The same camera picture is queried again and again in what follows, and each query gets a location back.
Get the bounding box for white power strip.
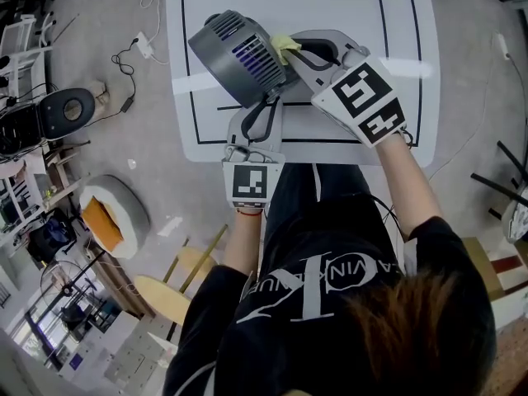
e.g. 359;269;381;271
134;31;157;60
493;32;513;62

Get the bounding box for white metal frame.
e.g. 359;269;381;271
0;12;55;98

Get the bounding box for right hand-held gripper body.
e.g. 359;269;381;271
310;44;409;149

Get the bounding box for person's black printed t-shirt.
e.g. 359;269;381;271
163;216;498;396

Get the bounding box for black blue bag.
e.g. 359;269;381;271
27;210;78;264

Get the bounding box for black oval shell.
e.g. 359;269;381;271
38;87;97;140

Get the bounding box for grey round fan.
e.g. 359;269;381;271
187;9;300;110

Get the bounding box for brown cardboard box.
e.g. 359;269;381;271
461;236;502;303

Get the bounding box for person's right forearm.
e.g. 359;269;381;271
375;134;445;238

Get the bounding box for person's left forearm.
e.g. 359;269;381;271
222;207;267;278

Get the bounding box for person's black trousers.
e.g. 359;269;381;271
263;163;397;255

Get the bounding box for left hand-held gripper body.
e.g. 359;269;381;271
221;143;287;210

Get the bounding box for round wooden stool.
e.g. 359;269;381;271
134;273;194;328
163;224;229;295

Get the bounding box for yellow cleaning cloth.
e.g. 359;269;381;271
270;33;304;68

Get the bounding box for orange cardboard envelope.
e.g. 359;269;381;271
81;196;125;253

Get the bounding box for black metal stand base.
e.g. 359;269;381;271
469;139;528;222

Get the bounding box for black tripod stand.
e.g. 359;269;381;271
40;245;109;333

